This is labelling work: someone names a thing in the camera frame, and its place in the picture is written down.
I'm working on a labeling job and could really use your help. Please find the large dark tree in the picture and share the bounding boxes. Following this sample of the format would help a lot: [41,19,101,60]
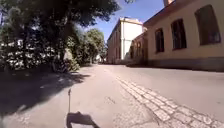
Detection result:
[0,0,121,74]

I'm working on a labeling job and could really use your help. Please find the yellow building with dark windows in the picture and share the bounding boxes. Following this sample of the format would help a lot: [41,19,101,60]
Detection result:
[128,0,224,73]

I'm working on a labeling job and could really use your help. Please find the grey asphalt road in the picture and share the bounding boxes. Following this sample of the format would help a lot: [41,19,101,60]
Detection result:
[0,63,224,128]

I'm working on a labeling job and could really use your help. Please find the tall pale yellow building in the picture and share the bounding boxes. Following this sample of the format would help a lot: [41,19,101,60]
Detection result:
[106,17,145,65]

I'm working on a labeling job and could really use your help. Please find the pale cobblestone strip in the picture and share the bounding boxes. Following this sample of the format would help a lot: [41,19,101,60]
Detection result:
[114,76,224,128]

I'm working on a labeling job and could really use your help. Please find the row of green trees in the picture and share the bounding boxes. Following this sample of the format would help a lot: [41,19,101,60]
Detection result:
[68,28,108,66]

